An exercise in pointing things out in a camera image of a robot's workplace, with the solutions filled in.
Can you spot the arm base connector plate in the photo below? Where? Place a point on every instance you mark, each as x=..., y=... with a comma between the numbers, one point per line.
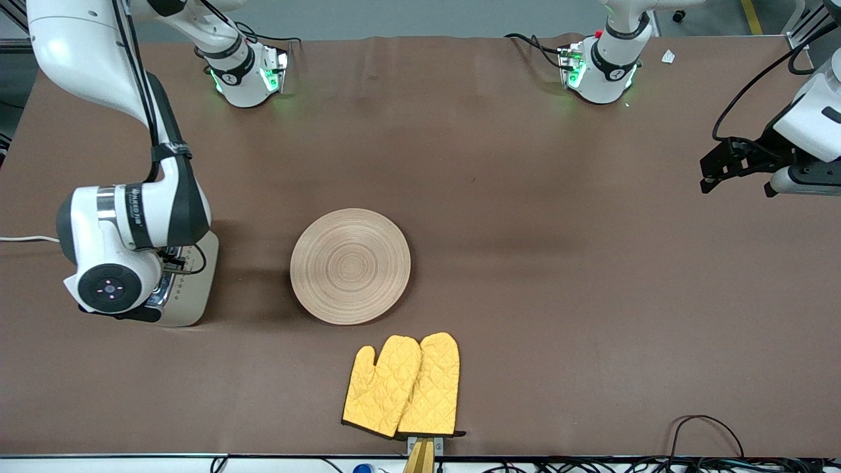
x=568, y=62
x=279, y=66

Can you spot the small metal bracket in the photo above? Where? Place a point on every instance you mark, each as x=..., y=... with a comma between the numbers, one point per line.
x=439, y=445

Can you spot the beige chrome two-slot toaster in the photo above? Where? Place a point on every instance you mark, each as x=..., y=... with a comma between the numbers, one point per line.
x=194, y=295

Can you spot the brown table cover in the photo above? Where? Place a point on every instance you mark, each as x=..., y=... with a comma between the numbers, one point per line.
x=460, y=164

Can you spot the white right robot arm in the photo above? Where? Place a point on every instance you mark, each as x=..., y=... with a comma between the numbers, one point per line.
x=85, y=223

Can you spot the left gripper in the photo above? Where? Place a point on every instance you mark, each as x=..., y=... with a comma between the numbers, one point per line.
x=764, y=150

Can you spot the round wooden plate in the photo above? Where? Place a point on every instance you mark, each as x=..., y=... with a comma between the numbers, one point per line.
x=350, y=266

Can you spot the yellow quilted oven mitt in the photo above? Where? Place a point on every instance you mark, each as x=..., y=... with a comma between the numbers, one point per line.
x=433, y=387
x=378, y=387

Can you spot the aluminium frame profile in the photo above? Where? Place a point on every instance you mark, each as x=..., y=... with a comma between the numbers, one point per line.
x=13, y=45
x=798, y=41

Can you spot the white table edge rail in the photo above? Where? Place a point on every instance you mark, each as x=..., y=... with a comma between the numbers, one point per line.
x=98, y=465

